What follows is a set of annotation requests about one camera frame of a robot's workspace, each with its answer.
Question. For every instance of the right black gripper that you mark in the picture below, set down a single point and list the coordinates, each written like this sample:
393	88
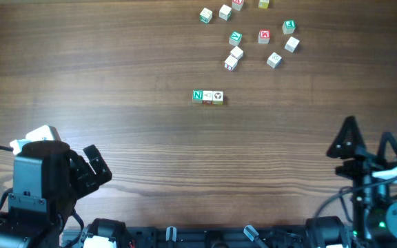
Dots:
357	143

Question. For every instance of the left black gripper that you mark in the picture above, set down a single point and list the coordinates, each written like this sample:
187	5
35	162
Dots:
82	174

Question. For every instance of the wooden block green letter N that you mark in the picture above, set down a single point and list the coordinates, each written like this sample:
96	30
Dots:
197	96

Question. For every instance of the wooden block red letter A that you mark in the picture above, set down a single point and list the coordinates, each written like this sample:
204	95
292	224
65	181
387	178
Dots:
207	97

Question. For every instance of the wooden block yellow side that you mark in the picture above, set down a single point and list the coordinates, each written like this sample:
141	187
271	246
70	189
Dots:
217	97

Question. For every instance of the wooden block green letter Y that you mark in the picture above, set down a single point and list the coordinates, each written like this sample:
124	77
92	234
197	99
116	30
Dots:
235	38

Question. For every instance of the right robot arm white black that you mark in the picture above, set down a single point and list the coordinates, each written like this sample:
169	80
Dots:
374	217

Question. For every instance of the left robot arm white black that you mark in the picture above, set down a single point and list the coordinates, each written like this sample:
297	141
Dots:
39	209

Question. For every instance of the wooden block far right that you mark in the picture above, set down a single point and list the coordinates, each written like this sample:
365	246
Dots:
291	44

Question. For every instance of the wooden block plain lower right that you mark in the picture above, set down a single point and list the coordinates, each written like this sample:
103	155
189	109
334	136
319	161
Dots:
274	59

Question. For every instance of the wooden block plain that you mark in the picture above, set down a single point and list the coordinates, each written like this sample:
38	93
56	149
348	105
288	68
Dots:
225	12
274	59
237	53

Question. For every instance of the wooden block green letter right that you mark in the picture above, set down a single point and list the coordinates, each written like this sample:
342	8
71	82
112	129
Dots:
289	26

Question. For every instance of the wooden block red letter M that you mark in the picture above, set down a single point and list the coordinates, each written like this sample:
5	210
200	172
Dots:
264	36

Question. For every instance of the wooden block red edge lower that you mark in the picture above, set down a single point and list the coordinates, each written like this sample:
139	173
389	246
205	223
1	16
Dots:
230	63

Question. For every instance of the wooden block red edge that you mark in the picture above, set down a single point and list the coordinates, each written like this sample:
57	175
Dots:
230	63
237	4

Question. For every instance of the wooden block plain middle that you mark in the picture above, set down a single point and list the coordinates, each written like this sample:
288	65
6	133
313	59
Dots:
237	53

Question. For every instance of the wooden block green corner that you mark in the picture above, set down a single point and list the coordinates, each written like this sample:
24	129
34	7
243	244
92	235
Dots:
206	15

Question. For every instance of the wooden block red top edge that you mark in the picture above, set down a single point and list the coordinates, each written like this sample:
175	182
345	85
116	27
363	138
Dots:
237	4

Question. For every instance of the wooden block plain top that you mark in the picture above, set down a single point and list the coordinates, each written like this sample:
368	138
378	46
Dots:
225	12

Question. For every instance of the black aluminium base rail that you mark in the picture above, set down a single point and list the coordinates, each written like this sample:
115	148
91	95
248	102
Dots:
275	237

